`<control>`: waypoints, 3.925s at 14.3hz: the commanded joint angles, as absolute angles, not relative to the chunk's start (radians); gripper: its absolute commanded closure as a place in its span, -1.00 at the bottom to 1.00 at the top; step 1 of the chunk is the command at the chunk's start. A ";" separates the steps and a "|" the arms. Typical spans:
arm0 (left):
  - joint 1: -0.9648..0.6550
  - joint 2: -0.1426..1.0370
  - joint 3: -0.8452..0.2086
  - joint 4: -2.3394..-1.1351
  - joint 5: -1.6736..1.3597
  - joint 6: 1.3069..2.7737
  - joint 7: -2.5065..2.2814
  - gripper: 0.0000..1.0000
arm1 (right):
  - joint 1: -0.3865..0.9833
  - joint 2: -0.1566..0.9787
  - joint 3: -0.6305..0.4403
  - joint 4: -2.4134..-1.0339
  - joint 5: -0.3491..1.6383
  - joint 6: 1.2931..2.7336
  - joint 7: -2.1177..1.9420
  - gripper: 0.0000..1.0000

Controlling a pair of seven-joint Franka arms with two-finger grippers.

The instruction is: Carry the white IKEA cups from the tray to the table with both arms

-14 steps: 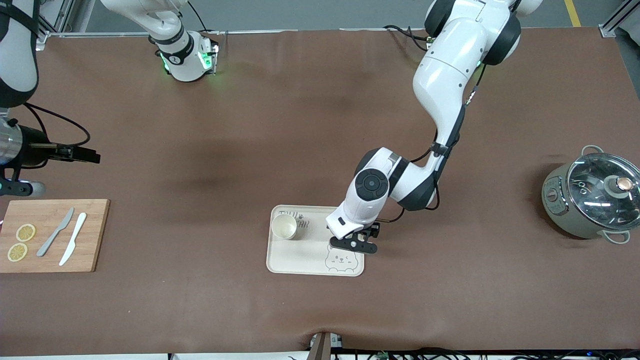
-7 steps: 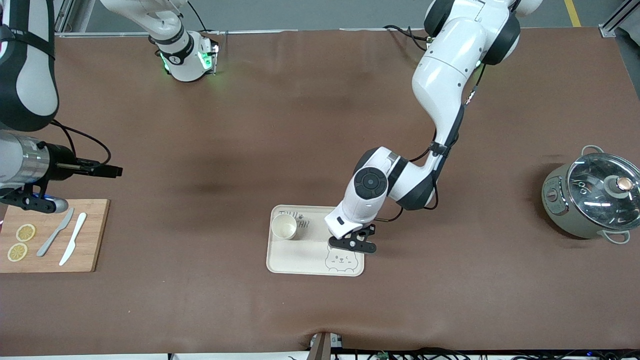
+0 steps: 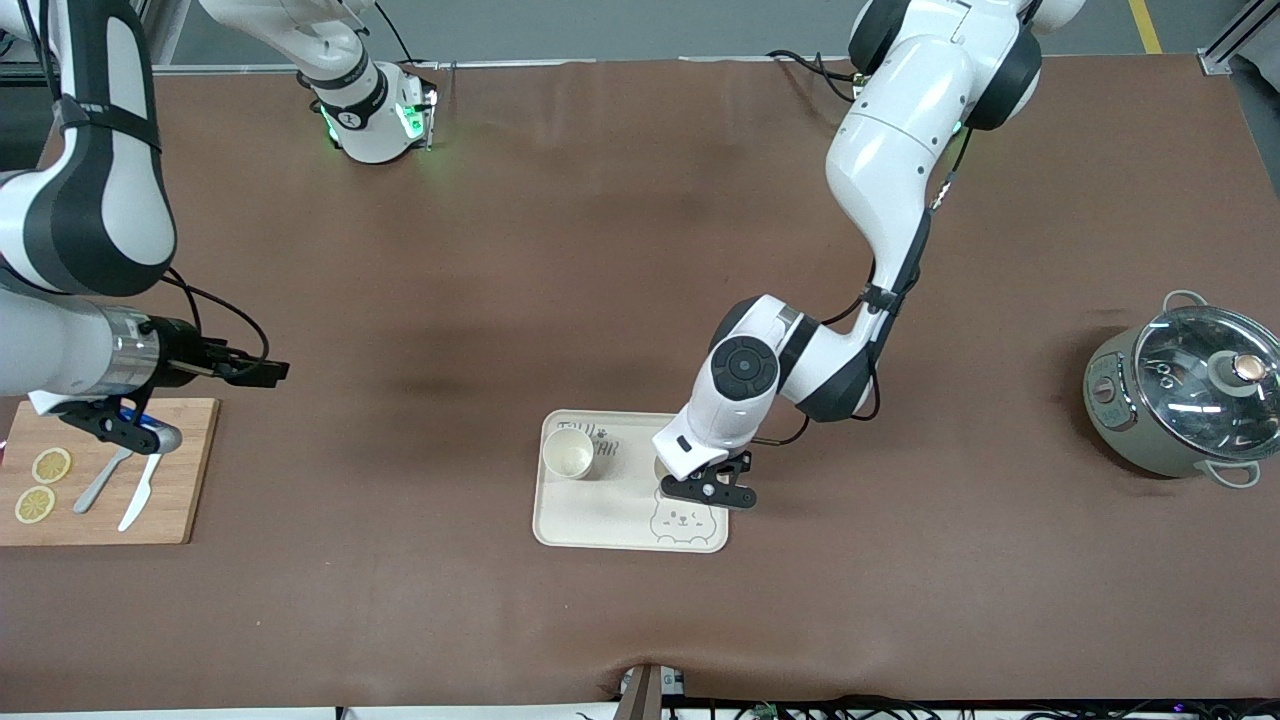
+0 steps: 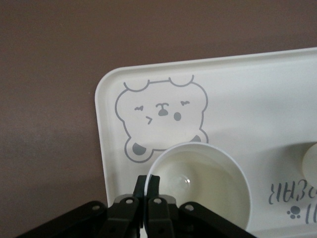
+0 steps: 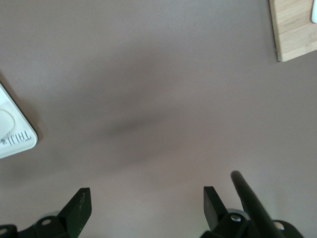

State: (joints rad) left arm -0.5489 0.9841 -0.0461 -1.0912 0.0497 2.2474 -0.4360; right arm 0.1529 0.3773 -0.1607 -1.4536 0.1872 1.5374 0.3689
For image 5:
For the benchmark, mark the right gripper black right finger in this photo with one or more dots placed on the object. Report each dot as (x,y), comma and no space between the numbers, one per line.
(213,210)

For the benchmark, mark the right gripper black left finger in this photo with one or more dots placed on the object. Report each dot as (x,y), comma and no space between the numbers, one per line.
(76,210)

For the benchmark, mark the cream bear print tray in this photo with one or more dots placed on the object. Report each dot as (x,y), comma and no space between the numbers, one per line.
(22,146)

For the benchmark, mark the bamboo cutting board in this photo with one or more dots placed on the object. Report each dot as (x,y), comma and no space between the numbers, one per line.
(294,32)

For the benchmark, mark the white plastic knife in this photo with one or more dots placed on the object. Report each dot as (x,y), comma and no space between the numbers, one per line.
(314,10)

